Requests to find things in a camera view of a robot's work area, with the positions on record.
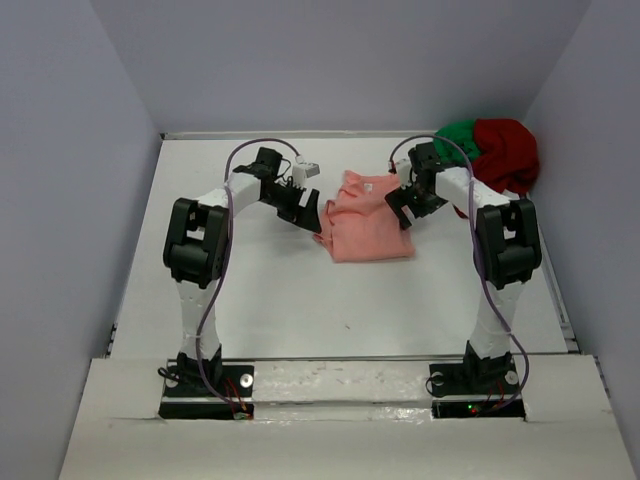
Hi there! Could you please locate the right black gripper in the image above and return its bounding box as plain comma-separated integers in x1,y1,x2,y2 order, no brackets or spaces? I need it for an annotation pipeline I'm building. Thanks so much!
385,177,448,230

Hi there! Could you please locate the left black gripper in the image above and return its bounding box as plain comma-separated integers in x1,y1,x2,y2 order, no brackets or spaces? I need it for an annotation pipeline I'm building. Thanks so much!
261,181,321,234

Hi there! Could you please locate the pink t shirt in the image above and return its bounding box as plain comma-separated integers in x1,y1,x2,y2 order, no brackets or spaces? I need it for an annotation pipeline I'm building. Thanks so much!
313,170,415,263

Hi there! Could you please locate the red t shirt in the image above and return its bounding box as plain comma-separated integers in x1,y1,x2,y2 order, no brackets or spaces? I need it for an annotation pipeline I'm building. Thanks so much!
471,118,540,197

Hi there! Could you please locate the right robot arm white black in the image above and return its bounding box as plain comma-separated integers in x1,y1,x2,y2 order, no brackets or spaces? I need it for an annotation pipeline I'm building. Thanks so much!
385,134,542,399

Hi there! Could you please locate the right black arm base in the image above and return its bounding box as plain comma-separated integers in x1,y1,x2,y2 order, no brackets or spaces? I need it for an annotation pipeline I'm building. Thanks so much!
425,363,526,420

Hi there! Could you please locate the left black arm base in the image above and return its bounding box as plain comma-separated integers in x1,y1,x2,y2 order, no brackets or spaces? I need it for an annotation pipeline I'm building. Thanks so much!
157,361,255,421

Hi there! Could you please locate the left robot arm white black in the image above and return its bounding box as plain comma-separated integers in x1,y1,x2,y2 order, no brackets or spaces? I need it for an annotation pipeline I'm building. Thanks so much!
162,138,321,403

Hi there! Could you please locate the green t shirt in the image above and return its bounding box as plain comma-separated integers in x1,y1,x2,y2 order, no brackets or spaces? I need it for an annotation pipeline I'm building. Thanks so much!
433,120,481,166

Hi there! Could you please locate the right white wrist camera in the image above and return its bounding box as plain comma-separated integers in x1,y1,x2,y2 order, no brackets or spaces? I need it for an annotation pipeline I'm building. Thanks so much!
388,158,413,185

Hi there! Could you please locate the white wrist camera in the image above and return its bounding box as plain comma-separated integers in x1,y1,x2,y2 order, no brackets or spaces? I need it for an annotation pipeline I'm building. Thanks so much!
388,158,413,185
291,155,320,188

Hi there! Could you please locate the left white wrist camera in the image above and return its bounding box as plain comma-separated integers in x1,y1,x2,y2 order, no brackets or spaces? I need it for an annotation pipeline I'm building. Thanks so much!
291,155,320,188

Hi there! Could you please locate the aluminium back rail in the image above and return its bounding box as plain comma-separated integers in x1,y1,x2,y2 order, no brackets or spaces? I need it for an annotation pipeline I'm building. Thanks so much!
160,130,435,141

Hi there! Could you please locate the aluminium front rail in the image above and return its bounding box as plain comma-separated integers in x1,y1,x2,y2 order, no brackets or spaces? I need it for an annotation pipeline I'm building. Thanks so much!
222,354,464,363

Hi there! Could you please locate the aluminium left side rail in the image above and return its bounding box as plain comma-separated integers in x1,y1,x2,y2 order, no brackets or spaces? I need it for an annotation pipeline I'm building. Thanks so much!
102,321,118,359

